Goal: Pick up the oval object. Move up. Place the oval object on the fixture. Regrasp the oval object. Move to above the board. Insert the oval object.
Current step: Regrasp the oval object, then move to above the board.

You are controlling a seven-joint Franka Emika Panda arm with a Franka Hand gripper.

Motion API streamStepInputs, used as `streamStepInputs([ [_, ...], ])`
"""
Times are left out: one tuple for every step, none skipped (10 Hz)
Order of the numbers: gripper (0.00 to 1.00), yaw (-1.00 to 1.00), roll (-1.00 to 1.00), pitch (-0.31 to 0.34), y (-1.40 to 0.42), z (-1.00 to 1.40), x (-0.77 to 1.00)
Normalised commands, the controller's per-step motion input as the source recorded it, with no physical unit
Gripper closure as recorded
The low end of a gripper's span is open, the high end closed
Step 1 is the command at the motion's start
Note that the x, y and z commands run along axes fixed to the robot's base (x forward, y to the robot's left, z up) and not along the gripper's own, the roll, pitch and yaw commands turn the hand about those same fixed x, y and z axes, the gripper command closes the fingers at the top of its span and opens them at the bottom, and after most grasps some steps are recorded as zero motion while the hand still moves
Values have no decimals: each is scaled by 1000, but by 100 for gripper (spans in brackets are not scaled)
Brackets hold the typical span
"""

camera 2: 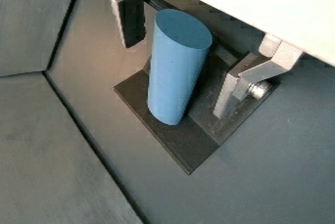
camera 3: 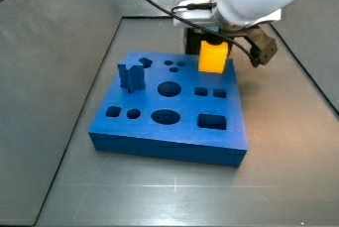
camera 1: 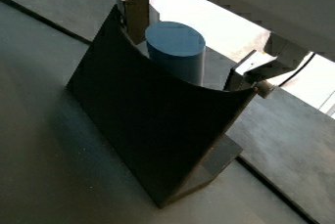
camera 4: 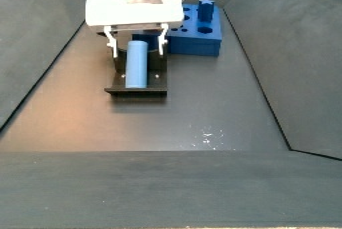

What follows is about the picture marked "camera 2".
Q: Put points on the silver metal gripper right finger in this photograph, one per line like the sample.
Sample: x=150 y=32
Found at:
x=245 y=79

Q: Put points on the light blue oval cylinder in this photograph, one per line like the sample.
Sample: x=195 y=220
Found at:
x=181 y=43

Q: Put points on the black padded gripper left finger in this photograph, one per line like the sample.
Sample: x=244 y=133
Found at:
x=130 y=19

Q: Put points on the black curved cradle fixture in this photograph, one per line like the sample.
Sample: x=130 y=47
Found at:
x=193 y=140

